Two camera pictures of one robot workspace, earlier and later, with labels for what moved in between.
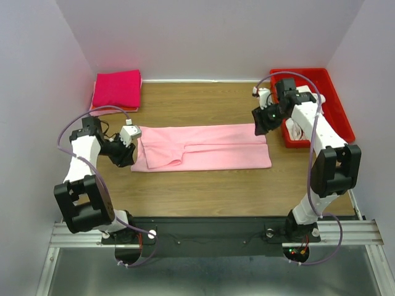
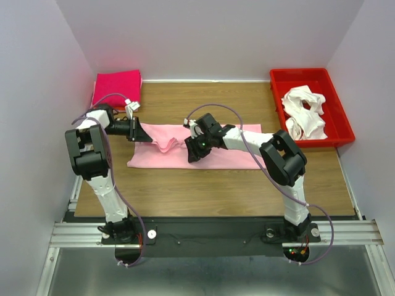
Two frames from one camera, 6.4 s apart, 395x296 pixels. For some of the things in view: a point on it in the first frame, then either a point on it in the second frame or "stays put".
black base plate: [208, 236] stays put
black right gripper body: [271, 116] → [200, 147]
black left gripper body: [116, 150] → [128, 128]
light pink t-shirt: [200, 147] stays put
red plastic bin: [323, 83] stays put
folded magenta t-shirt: [121, 88] stays put
